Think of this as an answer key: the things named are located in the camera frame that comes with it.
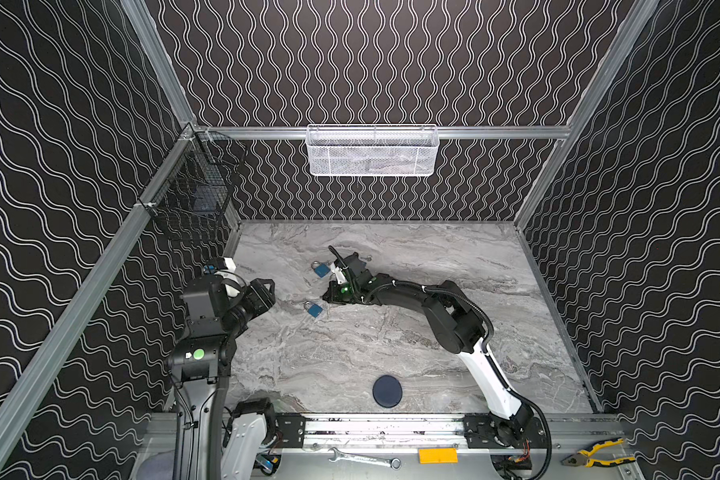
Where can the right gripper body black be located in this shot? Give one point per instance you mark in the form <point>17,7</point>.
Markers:
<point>351,271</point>

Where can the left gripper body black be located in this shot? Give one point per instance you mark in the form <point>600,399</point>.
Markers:
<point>258,293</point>

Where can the blue padlock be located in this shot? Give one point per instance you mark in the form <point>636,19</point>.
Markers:
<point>313,309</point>
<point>321,269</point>

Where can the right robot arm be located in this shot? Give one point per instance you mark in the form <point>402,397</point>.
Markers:
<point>460,327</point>

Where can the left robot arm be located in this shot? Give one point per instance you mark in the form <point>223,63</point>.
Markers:
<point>219,308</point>

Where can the dark round disc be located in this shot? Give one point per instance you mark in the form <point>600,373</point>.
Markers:
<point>387,391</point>

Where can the steel wrench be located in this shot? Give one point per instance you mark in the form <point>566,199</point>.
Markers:
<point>339,455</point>

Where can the yellow label block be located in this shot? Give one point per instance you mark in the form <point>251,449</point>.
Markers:
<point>438,456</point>

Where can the grey cloth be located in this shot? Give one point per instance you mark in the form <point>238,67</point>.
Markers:
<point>157,467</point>

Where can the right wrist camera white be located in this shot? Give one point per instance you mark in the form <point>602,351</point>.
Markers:
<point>338,273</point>

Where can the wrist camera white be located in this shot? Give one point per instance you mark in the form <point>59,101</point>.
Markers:
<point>338,273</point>
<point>225,268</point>

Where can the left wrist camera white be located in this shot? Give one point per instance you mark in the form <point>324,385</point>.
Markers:
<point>225,268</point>

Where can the black wire basket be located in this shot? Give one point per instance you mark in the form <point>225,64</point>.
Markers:
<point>195,204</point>

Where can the white wire basket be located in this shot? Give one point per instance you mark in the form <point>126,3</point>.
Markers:
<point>367,150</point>

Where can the yellow handled pliers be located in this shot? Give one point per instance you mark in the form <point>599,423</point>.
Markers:
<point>588,457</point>

